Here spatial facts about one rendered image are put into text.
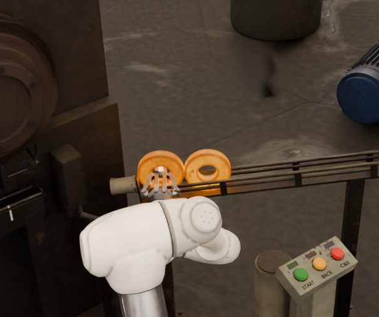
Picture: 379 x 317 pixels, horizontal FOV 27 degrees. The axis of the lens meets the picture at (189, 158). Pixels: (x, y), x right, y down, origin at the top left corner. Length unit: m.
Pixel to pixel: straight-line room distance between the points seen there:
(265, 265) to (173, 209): 0.86
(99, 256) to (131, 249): 0.07
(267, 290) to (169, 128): 1.74
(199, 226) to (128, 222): 0.15
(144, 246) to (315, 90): 2.87
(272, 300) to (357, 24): 2.94
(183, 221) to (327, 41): 3.40
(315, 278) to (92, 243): 0.91
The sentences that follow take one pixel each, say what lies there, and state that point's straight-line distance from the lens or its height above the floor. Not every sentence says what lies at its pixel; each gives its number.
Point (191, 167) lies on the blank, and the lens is 2.58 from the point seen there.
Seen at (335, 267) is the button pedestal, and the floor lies 0.59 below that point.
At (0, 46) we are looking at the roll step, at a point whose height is 1.27.
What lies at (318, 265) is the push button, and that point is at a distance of 2.44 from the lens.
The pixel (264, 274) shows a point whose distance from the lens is 2.54.
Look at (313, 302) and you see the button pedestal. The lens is 2.49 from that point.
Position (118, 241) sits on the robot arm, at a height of 1.14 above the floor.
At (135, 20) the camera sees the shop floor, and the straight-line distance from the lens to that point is 5.30.
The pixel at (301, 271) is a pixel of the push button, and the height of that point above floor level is 0.61.
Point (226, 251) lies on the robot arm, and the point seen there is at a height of 0.71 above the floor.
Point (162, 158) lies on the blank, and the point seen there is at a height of 0.79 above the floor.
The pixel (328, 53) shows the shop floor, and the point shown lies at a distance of 4.87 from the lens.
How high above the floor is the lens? 2.27
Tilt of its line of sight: 35 degrees down
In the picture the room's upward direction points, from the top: 2 degrees counter-clockwise
